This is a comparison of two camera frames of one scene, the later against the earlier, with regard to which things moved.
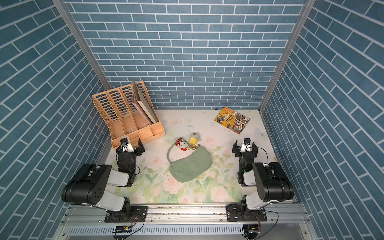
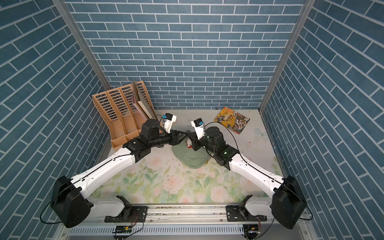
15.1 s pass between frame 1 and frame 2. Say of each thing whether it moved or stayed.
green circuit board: stayed
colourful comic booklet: stayed
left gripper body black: moved
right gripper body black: moved
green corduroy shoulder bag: moved
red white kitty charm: moved
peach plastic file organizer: stayed
